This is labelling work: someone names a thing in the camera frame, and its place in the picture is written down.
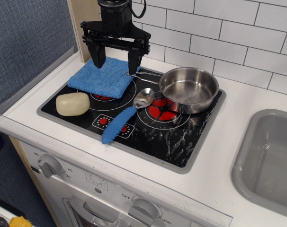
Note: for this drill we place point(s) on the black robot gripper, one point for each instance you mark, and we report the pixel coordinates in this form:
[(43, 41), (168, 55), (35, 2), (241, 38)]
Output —
[(116, 30)]

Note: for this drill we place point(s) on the spoon with blue handle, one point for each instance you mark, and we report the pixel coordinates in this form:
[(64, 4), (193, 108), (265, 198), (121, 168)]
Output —
[(142, 100)]

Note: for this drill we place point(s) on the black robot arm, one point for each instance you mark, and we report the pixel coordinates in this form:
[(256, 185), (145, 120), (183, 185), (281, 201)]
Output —
[(113, 2)]

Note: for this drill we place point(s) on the blue folded cloth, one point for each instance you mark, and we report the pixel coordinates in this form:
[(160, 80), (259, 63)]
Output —
[(110, 80)]

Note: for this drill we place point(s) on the yellow cloth item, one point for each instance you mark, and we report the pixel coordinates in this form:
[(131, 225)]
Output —
[(20, 222)]

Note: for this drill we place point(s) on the cream toy potato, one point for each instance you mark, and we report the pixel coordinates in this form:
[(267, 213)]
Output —
[(72, 104)]

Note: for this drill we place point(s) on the stainless steel pot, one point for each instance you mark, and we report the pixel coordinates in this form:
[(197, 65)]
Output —
[(191, 90)]

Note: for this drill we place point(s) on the black toy stove top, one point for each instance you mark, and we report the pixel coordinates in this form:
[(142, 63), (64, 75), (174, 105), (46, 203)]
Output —
[(155, 133)]

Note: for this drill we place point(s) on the grey left oven knob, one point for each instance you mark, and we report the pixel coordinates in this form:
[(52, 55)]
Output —
[(49, 165)]

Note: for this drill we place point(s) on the grey oven knob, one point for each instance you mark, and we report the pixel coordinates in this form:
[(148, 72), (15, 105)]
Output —
[(49, 165), (144, 212)]

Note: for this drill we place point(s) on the white toy oven front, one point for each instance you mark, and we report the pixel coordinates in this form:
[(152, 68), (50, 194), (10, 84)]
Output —
[(78, 198)]

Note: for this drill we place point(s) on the grey right oven knob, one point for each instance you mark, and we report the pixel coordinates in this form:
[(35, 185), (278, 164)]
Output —
[(144, 212)]

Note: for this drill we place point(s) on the grey sink basin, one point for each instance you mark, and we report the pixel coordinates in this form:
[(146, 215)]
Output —
[(259, 173)]

